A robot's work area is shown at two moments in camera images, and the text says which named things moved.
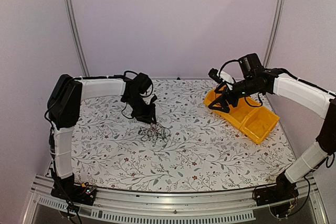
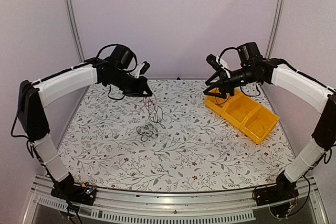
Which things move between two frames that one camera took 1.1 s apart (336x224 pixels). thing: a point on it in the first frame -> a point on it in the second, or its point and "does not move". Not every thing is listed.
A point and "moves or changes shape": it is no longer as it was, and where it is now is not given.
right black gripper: (226, 94) -> (224, 81)
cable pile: (155, 131) moves or changes shape
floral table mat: (190, 145) does not move
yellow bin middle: (238, 114) does not move
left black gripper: (147, 116) -> (143, 85)
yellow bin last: (258, 123) does not move
